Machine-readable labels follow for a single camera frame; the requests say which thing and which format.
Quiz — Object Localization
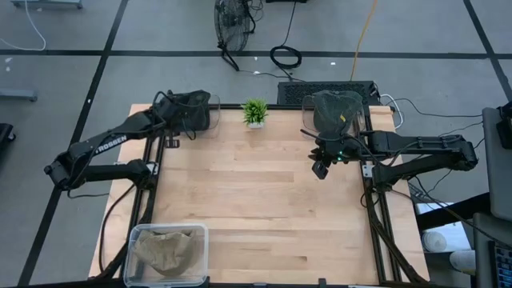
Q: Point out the thin white cable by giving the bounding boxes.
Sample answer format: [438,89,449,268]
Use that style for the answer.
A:
[0,0,47,52]

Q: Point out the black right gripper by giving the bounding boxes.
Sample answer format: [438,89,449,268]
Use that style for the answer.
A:
[308,135,363,163]

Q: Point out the dark grey cloth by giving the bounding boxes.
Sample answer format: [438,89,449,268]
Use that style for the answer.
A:
[311,90,364,135]

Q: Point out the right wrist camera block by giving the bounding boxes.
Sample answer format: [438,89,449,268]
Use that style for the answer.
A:
[311,159,330,180]

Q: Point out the green plant in white pot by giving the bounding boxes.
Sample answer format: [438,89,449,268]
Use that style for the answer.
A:
[241,98,270,130]

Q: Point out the black perforated computer case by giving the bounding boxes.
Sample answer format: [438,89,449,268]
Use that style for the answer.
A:
[277,80,381,107]

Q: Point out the black aluminium frame rails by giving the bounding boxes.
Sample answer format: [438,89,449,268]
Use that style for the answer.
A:
[94,104,169,281]
[359,106,429,285]

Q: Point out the yellow hanging cord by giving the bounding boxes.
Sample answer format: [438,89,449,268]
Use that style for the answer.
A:
[350,0,379,82]

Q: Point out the white looped cable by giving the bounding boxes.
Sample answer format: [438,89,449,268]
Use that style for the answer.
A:
[378,93,405,131]

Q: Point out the black hanging cable with coil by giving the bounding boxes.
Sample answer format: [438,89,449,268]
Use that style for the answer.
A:
[268,0,304,81]

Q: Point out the rectangular clear plastic box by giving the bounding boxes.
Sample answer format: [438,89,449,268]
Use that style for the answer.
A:
[122,222,210,288]

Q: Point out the dark grey baseball cap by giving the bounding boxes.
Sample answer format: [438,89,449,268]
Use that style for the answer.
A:
[182,90,212,133]

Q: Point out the thin black cable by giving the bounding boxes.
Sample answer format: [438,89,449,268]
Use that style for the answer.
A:
[383,98,483,119]

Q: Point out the clear plastic bin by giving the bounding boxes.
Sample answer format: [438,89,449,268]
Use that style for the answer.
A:
[302,92,367,139]
[159,91,222,140]

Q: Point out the beige baseball cap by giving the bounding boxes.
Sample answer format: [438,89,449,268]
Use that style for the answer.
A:
[131,228,202,278]

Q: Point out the black table edge rail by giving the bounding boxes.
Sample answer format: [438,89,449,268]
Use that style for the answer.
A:
[131,103,381,111]

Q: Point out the black wire floor fan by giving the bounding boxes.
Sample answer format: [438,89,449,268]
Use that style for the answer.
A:
[214,0,257,72]

